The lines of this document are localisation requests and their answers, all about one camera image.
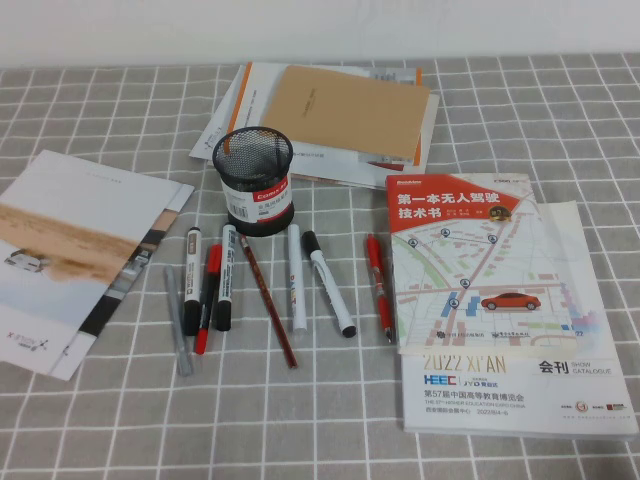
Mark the grey metallic pen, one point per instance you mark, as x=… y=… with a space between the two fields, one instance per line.
x=177 y=320

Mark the red gel pen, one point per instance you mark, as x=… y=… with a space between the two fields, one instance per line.
x=377 y=280

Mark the black mesh pen holder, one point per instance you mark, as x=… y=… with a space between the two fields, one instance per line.
x=250 y=210

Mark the slim red and black pen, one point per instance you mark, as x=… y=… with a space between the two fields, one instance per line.
x=215 y=257

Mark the white whiteboard marker, black ends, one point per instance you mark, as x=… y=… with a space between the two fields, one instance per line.
x=327 y=285

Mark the white paint marker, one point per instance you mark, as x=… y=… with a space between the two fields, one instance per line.
x=296 y=280

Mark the white brochure with orange stripe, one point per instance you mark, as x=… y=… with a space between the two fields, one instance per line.
x=330 y=170

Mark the dark red wooden pencil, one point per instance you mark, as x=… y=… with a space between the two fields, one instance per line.
x=267 y=300

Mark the white marker with black cap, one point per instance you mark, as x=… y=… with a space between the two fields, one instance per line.
x=226 y=280

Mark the brown kraft notebook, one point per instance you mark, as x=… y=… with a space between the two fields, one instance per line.
x=345 y=110

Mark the white marker with brown label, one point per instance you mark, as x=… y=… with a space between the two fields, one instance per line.
x=192 y=280

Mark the white paper sheet with logo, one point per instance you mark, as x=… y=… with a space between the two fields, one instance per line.
x=212 y=135

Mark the red and white car book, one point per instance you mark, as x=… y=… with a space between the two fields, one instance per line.
x=475 y=260

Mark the grey checked tablecloth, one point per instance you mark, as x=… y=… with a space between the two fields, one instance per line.
x=320 y=425

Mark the white exhibition catalogue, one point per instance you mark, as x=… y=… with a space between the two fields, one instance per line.
x=500 y=400

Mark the desert car photo brochure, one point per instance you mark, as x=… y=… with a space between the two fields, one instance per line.
x=65 y=260

